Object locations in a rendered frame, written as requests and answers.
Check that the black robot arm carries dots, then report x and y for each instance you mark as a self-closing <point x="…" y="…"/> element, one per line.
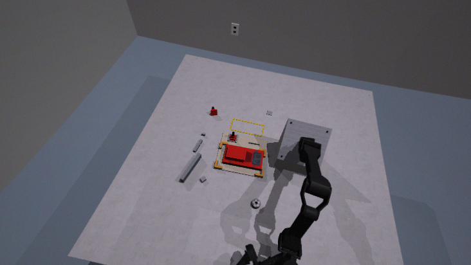
<point x="289" y="241"/>

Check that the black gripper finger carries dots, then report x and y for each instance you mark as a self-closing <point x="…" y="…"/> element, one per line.
<point x="244" y="260"/>

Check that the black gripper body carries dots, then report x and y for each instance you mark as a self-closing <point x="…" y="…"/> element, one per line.
<point x="252" y="256"/>

